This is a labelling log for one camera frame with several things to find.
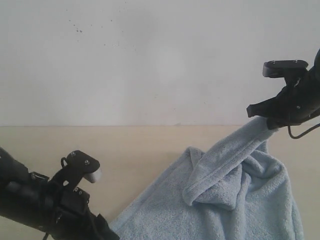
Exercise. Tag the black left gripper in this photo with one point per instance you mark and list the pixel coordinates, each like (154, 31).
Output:
(70, 215)

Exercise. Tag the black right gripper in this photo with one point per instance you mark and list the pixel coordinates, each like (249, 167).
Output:
(295, 104)

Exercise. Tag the light blue fleece towel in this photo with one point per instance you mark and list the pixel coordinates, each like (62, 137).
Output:
(234, 191)

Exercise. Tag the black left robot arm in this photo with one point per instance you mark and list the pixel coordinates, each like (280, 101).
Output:
(24, 198)

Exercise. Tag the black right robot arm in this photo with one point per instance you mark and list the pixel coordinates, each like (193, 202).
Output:
(314, 73)

